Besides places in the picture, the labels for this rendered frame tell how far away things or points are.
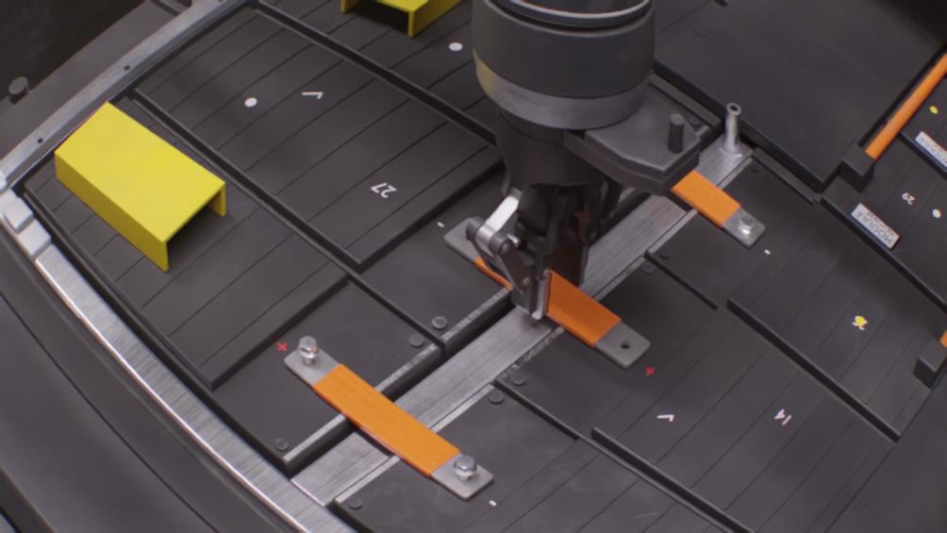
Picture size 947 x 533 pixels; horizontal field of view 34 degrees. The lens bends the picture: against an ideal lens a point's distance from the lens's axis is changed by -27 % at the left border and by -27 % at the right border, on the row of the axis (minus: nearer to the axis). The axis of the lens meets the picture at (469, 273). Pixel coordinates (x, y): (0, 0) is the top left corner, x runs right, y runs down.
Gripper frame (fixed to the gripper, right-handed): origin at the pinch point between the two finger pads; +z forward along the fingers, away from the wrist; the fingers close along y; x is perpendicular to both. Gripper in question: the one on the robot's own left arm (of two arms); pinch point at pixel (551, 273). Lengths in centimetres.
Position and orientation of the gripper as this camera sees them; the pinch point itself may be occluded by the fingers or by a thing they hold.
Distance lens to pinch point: 126.7
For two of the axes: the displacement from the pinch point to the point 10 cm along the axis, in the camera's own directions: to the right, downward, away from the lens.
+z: -0.3, 6.8, 7.3
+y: -6.8, 5.2, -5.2
